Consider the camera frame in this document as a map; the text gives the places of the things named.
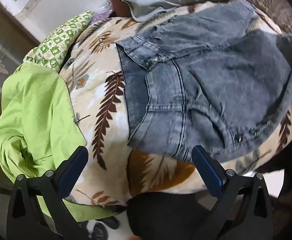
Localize purple bubble wrap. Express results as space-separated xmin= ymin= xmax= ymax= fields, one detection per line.
xmin=91 ymin=4 xmax=114 ymax=23

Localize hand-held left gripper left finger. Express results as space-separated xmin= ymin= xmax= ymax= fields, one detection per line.
xmin=6 ymin=145 xmax=89 ymax=240

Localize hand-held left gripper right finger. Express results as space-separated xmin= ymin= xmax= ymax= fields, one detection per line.
xmin=191 ymin=145 xmax=281 ymax=240

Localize leaf print fleece blanket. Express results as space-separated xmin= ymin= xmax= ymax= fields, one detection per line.
xmin=23 ymin=2 xmax=292 ymax=207

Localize plain lime green cloth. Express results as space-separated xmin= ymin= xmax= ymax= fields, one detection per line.
xmin=0 ymin=62 xmax=127 ymax=223

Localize green white patterned cloth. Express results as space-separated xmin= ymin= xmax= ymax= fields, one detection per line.
xmin=23 ymin=10 xmax=94 ymax=71

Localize black white printed item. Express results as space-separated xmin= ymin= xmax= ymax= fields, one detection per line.
xmin=85 ymin=215 xmax=129 ymax=240

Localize blue denim pants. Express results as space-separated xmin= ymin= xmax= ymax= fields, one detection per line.
xmin=116 ymin=0 xmax=292 ymax=163

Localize black cloth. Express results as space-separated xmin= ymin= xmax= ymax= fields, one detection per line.
xmin=125 ymin=192 xmax=220 ymax=240

